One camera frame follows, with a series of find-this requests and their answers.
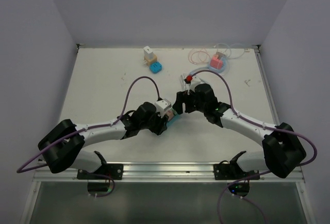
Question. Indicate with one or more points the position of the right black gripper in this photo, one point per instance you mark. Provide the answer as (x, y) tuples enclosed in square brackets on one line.
[(183, 97)]

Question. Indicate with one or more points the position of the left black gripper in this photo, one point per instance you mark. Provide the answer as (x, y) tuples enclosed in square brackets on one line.
[(161, 124)]

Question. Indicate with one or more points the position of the teal power strip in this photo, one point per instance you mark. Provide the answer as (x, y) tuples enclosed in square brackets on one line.
[(177, 117)]

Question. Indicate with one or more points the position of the blue square adapter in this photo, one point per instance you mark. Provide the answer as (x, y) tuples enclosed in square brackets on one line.
[(155, 67)]

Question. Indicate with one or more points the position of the tan wooden socket cube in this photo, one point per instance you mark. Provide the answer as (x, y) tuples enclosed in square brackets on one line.
[(149, 61)]

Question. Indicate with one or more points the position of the white charger plug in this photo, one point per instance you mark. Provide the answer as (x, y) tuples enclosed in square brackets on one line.
[(148, 51)]

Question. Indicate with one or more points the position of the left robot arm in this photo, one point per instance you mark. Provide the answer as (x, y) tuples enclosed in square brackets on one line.
[(62, 147)]

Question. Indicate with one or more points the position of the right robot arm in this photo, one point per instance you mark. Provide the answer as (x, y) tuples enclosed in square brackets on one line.
[(281, 149)]

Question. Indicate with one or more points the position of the pink cube plug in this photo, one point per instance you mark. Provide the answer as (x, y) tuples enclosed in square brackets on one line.
[(216, 62)]

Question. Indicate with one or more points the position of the light blue round socket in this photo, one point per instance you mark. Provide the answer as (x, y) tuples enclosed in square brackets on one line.
[(225, 69)]

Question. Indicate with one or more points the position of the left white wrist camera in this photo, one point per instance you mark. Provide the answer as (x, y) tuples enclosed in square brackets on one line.
[(163, 106)]

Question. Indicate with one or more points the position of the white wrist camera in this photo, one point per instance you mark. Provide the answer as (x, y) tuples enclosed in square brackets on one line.
[(189, 83), (163, 106)]

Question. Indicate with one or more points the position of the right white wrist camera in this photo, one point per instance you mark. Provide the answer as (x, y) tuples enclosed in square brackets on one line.
[(189, 83)]

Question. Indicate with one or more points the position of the aluminium front rail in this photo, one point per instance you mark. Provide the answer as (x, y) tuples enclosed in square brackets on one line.
[(177, 172)]

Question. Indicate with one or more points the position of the aluminium rail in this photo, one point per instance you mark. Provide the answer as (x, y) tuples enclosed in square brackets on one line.
[(266, 86), (177, 172)]

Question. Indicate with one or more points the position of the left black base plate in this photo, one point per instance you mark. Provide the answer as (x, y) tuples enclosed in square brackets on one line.
[(114, 171)]

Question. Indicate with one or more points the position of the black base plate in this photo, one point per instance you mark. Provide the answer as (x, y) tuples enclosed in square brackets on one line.
[(224, 170), (114, 171)]

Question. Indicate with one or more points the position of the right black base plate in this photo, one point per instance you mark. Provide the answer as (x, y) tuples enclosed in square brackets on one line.
[(224, 170)]

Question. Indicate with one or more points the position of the right side aluminium rail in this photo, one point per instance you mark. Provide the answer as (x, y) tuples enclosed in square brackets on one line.
[(266, 86)]

